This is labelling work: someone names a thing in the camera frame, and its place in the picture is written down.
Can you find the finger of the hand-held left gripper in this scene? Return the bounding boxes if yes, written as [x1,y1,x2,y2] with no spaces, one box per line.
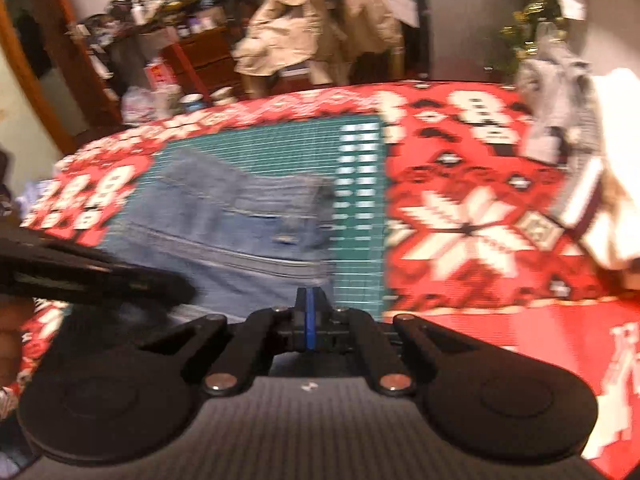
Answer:
[112,261,195,307]

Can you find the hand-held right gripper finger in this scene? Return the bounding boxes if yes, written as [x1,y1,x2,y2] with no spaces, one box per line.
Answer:
[310,287,494,397]
[139,287,312,397]

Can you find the blue denim jeans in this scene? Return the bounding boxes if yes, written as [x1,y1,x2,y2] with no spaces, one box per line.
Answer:
[102,147,336,321]

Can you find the person's left hand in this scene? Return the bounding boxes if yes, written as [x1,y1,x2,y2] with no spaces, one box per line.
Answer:
[0,296,37,392]

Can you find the red patterned blanket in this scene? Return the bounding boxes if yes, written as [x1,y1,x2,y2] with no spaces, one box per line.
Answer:
[0,80,640,480]

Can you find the green cutting mat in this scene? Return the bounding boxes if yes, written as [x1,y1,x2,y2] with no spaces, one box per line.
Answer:
[107,114,390,322]

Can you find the printed plastic bag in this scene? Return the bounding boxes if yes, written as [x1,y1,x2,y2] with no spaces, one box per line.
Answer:
[120,85,161,123]

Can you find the white plastic bag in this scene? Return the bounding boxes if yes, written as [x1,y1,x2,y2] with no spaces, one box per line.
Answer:
[155,85,183,116]

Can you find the red box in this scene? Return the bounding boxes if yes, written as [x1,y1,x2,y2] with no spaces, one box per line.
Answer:
[145,60,178,91]

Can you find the chair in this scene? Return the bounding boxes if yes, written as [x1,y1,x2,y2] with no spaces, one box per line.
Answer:
[242,42,407,101]

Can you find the cluttered shelf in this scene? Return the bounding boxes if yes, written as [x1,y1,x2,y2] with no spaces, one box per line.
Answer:
[75,0,276,61]

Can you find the beige coat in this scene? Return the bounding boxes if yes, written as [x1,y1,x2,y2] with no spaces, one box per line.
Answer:
[232,0,406,86]

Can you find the grey garment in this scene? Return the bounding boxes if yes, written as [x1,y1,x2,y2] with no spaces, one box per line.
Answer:
[515,22,606,171]

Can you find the grey refrigerator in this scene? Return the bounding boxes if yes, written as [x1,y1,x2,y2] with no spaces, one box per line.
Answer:
[420,0,531,83]

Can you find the small Christmas tree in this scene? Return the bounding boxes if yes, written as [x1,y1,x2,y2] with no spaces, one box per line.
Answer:
[492,0,566,81]

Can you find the wooden door frame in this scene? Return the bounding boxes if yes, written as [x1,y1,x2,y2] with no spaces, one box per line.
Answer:
[0,0,121,156]

